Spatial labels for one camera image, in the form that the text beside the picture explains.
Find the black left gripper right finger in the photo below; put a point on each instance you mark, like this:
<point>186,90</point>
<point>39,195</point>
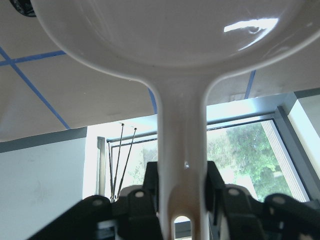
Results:
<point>234,214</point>

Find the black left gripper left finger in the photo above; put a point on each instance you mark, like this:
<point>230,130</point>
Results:
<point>132,217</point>

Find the beige dustpan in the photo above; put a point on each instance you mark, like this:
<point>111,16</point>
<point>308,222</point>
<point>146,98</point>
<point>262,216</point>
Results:
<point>180,49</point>

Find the pink bin with black bag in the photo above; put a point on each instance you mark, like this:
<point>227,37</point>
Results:
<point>24,7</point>

